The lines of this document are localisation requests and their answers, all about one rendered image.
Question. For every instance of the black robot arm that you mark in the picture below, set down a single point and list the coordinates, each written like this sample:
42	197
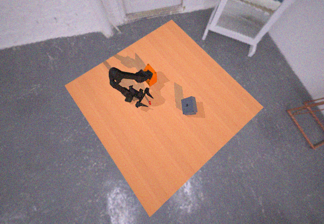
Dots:
118	75

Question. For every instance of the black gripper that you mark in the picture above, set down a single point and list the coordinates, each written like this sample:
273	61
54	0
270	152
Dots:
138	104

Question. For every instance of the grey flat panel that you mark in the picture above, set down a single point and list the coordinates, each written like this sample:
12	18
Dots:
189	106

